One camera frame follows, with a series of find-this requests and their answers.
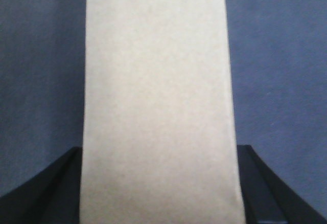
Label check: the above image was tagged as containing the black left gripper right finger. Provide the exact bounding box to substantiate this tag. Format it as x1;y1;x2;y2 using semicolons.
237;145;326;224

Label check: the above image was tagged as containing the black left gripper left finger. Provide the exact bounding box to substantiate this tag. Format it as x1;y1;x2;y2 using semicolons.
1;147;82;223

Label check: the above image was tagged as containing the small brown cardboard package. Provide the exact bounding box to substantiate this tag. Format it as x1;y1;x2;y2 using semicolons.
80;0;245;223

